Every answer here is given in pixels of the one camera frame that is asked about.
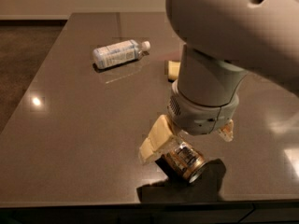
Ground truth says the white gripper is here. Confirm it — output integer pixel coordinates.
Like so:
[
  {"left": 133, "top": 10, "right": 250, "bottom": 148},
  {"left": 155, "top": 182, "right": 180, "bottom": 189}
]
[{"left": 138, "top": 81, "right": 239, "bottom": 164}]

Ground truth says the orange soda can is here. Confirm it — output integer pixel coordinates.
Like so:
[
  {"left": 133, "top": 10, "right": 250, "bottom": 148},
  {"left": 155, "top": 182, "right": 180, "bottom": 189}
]
[{"left": 162, "top": 142, "right": 206, "bottom": 183}]

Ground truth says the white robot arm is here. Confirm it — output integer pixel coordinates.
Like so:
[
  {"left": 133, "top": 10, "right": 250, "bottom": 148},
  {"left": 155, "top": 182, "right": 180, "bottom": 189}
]
[{"left": 139, "top": 0, "right": 299, "bottom": 163}]

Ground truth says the yellow sponge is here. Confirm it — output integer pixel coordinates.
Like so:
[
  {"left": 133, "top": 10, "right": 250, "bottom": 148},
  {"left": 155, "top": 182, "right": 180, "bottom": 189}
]
[{"left": 167, "top": 61, "right": 180, "bottom": 81}]

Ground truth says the clear plastic water bottle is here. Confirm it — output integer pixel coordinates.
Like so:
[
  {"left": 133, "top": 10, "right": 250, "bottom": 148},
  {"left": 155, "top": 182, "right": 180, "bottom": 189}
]
[{"left": 93, "top": 39, "right": 150, "bottom": 70}]

